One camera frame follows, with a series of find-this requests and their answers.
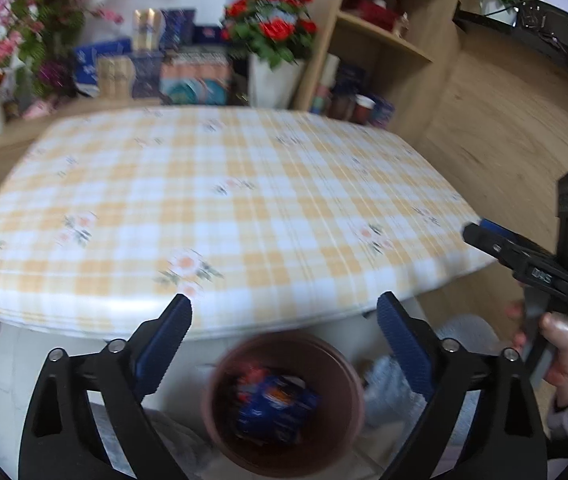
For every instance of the stack of pastel cups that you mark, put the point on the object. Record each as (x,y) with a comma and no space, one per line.
(325,85)

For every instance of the light blue carton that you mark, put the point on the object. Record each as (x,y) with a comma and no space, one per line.
(384,111)

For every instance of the red paper cup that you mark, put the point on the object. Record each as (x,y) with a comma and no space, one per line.
(364,109)

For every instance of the brown plastic bin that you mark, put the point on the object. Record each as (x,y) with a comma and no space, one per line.
(314,360)

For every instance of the dark blue printed box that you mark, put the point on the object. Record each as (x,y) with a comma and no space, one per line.
(351,77)

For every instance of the wooden shelf unit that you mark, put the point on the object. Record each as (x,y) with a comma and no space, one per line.
(424,95)

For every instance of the pink blossom branches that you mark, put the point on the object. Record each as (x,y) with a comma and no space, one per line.
(39,5)

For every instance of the crushed red soda can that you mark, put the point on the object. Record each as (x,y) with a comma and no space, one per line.
(251,375)

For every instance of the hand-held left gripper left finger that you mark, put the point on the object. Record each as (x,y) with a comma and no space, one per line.
(164,345)

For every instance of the blue and white box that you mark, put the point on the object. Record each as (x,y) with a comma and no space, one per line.
(94,65)

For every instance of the yellow plaid floral tablecloth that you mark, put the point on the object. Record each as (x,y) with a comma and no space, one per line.
(214,185)

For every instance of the large blue silver gift box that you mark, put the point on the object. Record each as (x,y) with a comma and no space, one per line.
(164,30)

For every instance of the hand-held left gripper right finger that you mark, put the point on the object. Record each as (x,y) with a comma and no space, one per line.
(406,350)

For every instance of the red rose plant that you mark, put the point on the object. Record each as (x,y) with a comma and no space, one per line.
(269,20)

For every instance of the brown glass cup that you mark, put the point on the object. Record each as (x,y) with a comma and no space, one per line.
(342,106)

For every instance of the blue cardboard box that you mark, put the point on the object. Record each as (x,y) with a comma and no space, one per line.
(274,405)

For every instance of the small blue silver gift box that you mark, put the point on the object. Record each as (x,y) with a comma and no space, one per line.
(129,77)

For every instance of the white angular flower pot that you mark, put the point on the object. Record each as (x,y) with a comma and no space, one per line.
(276,82)

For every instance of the dark blue box with window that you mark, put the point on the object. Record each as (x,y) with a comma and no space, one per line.
(209,35)

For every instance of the black counter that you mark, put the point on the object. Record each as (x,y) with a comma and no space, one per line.
(554,35)

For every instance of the red basket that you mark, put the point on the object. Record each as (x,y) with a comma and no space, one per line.
(376,10)

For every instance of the clear glass bottle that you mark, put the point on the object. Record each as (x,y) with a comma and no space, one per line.
(404,26)

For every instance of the pack of colourful tubes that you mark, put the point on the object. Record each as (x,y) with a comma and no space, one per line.
(194,80)

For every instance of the pink stand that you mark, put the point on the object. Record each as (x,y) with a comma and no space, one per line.
(39,109)

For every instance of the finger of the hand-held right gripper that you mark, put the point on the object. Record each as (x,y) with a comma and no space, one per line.
(501,229)
(489,247)

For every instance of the purple flower bunch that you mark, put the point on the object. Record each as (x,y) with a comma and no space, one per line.
(54,77)

